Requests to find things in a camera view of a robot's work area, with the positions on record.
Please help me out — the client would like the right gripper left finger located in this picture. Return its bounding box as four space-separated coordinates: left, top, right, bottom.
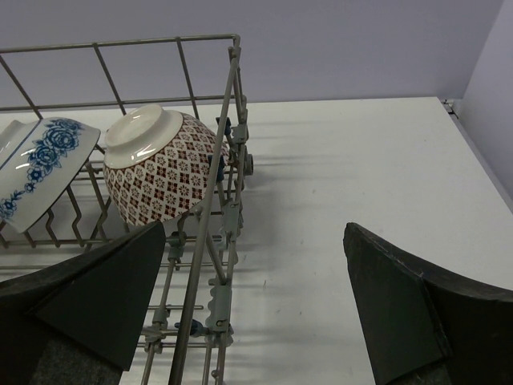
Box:
1 222 165 384

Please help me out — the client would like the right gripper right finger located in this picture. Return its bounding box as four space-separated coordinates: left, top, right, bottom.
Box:
343 222 512 384

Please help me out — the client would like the blue floral bowl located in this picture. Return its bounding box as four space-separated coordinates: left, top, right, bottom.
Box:
1 117 101 233

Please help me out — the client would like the grey patterned bowl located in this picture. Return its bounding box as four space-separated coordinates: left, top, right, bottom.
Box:
103 104 216 226

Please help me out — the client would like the grey wire dish rack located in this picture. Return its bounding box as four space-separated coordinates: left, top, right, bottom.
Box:
1 34 253 384

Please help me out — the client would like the aluminium table rail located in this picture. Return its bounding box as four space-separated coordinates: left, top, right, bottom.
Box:
441 99 458 119

